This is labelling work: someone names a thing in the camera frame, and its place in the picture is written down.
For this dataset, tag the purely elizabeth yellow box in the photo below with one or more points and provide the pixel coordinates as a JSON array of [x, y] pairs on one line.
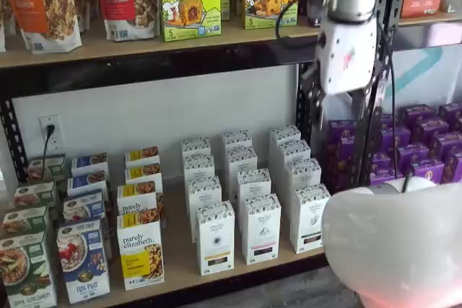
[[136, 196], [142, 156], [140, 250], [143, 174]]

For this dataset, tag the white wall outlet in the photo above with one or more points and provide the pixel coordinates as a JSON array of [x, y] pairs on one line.
[[50, 133]]

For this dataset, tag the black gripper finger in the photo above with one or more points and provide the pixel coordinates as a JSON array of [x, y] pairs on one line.
[[315, 88], [373, 81]]

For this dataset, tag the white box yellow strip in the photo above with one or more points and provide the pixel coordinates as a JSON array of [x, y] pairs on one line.
[[215, 239], [195, 146], [198, 167], [203, 192]]

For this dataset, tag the blue oatmeal box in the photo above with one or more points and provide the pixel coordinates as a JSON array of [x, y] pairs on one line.
[[89, 162], [86, 181], [83, 207], [83, 261]]

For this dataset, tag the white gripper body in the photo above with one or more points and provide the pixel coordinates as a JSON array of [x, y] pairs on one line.
[[348, 55]]

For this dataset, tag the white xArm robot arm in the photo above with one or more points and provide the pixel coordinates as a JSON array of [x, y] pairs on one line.
[[382, 246]]

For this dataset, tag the white box pink strip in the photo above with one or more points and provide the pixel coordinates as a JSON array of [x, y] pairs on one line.
[[236, 138], [253, 183], [241, 158], [260, 230]]

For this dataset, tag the black and grey shelf rack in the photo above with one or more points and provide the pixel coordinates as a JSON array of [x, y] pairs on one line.
[[388, 19]]

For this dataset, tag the granola bag orange label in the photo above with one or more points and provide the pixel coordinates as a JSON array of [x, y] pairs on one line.
[[47, 5]]

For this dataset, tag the black metal shelf frame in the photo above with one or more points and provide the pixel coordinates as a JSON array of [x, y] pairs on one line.
[[144, 70]]

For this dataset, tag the purple snack box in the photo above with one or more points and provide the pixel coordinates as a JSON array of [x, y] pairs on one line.
[[429, 171], [413, 156], [447, 144], [454, 167], [429, 128], [418, 113], [341, 133], [380, 162], [386, 120], [343, 178], [384, 178], [451, 110], [400, 136], [339, 156]]

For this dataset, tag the white box green strip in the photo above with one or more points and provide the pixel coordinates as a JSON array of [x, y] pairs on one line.
[[284, 132], [301, 172], [309, 219], [293, 149]]

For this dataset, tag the green apple cinnamon oatmeal box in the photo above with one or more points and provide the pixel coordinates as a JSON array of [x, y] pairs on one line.
[[25, 272], [47, 167], [34, 194], [23, 219]]

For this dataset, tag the granola bag red label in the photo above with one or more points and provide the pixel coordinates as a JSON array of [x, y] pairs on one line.
[[126, 1]]

